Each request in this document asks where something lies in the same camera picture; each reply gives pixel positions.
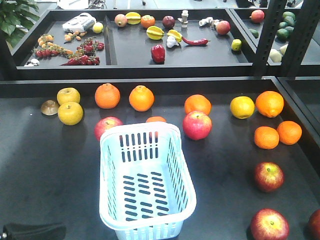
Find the light blue plastic basket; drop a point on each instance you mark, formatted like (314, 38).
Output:
(145, 191)

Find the small orange behind basket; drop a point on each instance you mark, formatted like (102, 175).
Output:
(156, 119)

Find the orange with knob centre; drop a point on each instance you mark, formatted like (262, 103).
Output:
(141, 98)

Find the orange with knob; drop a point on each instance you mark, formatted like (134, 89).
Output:
(107, 96)
(141, 98)

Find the red apple middle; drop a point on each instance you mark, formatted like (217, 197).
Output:
(197, 125)

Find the red apple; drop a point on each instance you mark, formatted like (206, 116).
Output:
(105, 124)
(197, 125)
(269, 224)
(268, 176)
(314, 224)

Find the orange beside middle apple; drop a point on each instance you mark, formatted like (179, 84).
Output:
(197, 102)

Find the red apple far left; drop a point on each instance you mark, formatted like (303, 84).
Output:
(105, 124)

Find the orange with knob left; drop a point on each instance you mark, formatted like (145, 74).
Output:
(107, 96)

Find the red bell pepper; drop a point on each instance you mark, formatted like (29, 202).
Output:
(158, 54)

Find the yellow orange fruit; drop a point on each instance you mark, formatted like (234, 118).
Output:
(242, 107)

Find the yellow apple lower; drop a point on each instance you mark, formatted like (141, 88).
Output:
(70, 113)

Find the yellow apple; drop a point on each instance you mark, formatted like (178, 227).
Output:
(68, 94)
(70, 113)

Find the black wood produce display table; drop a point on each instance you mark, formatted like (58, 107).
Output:
(189, 149)

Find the red chili pepper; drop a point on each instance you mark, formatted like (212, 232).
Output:
(199, 42)

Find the yellow apple upper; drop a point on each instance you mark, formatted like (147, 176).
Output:
(68, 94)

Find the small orange pair left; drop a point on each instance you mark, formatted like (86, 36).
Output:
(266, 137)

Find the small orange pair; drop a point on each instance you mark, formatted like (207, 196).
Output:
(266, 137)
(289, 132)

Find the large navel orange right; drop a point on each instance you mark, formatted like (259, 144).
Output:
(269, 103)

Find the brown mushroom cap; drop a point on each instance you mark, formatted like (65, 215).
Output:
(49, 107)

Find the red apple right upper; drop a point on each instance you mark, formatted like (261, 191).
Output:
(268, 176)

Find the small orange pair right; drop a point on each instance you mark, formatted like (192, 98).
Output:
(289, 132)

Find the red apple right lower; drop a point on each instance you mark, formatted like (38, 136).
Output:
(269, 224)

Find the red apple far right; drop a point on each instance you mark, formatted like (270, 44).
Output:
(314, 224)

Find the black upright rack post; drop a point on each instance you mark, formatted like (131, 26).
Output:
(284, 40)

